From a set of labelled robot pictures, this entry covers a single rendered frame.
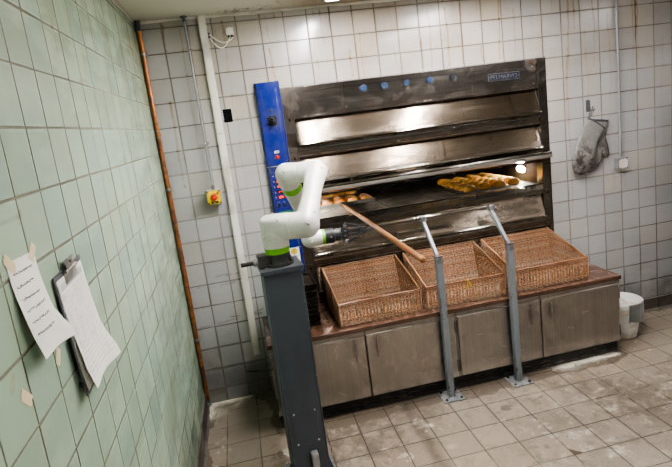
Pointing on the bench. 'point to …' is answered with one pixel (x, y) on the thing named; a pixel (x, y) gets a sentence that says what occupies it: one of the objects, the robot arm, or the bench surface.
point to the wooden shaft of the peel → (387, 235)
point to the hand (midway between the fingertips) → (367, 229)
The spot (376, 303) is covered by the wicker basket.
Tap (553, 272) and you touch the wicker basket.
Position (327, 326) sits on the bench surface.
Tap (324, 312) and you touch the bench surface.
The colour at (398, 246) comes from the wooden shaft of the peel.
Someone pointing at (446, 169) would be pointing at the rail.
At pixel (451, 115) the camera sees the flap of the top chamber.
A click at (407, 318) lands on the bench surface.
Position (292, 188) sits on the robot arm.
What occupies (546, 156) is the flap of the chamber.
